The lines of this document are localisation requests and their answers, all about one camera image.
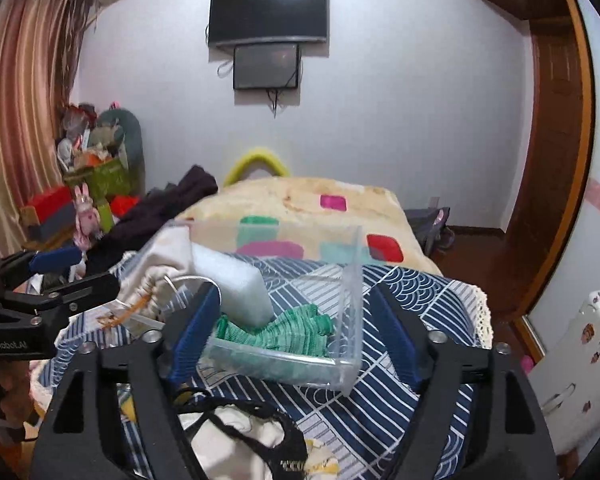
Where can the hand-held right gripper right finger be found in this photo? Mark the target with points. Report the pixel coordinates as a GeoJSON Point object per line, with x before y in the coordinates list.
{"type": "Point", "coordinates": [397, 340]}

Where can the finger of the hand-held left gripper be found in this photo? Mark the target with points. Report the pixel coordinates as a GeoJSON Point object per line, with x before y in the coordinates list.
{"type": "Point", "coordinates": [55, 259]}
{"type": "Point", "coordinates": [80, 287]}

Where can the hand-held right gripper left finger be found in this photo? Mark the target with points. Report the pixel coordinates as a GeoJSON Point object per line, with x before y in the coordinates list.
{"type": "Point", "coordinates": [192, 340]}

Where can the clear plastic box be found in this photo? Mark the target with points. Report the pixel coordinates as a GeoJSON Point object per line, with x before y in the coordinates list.
{"type": "Point", "coordinates": [347, 310]}

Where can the white foam block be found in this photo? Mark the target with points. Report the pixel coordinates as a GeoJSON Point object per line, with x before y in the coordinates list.
{"type": "Point", "coordinates": [235, 285]}

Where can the green mesh cloth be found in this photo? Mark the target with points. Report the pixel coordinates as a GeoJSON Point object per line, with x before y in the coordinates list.
{"type": "Point", "coordinates": [285, 332]}

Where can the blue patterned bedsheet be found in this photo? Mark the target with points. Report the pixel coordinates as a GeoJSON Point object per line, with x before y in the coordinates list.
{"type": "Point", "coordinates": [420, 300]}

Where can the pink bunny doll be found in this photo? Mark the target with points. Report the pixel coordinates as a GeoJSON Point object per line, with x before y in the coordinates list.
{"type": "Point", "coordinates": [86, 217]}

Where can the red box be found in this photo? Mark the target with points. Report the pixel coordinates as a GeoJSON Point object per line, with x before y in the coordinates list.
{"type": "Point", "coordinates": [50, 202]}

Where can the white cloth with orange print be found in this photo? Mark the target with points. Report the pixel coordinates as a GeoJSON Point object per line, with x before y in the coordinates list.
{"type": "Point", "coordinates": [150, 275]}

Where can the red cloth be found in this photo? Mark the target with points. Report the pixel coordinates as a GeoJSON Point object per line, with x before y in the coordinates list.
{"type": "Point", "coordinates": [125, 206]}

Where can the green storage box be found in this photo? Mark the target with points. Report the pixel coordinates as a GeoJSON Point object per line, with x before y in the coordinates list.
{"type": "Point", "coordinates": [97, 177]}

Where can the white and yellow cloth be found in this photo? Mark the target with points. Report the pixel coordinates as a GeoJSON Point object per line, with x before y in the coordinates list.
{"type": "Point", "coordinates": [230, 430]}

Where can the dark clothing pile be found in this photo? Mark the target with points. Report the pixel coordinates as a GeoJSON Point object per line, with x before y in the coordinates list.
{"type": "Point", "coordinates": [150, 215]}

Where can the dark backpack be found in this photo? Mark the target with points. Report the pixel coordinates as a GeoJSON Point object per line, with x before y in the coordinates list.
{"type": "Point", "coordinates": [425, 227]}

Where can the black lace underwear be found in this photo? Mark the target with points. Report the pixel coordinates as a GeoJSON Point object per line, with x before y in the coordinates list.
{"type": "Point", "coordinates": [285, 440]}

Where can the grey-green plush toy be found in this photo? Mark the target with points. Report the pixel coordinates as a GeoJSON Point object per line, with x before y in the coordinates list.
{"type": "Point", "coordinates": [130, 135]}

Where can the striped brown curtain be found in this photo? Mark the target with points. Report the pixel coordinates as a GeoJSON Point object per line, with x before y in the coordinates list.
{"type": "Point", "coordinates": [25, 100]}

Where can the beige blanket with coloured squares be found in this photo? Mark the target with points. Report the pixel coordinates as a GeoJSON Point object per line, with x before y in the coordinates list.
{"type": "Point", "coordinates": [290, 200]}

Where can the white appliance with stickers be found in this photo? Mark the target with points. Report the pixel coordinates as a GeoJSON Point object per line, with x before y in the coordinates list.
{"type": "Point", "coordinates": [575, 360]}

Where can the yellow hoop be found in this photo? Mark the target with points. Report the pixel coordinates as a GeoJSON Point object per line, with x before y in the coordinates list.
{"type": "Point", "coordinates": [257, 154]}

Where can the wooden door frame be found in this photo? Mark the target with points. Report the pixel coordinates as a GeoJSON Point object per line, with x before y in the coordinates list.
{"type": "Point", "coordinates": [555, 135]}

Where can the small black wall monitor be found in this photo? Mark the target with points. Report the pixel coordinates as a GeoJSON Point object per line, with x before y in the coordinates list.
{"type": "Point", "coordinates": [266, 66]}

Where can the black wall television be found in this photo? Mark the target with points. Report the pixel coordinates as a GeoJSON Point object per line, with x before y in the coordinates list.
{"type": "Point", "coordinates": [269, 10]}

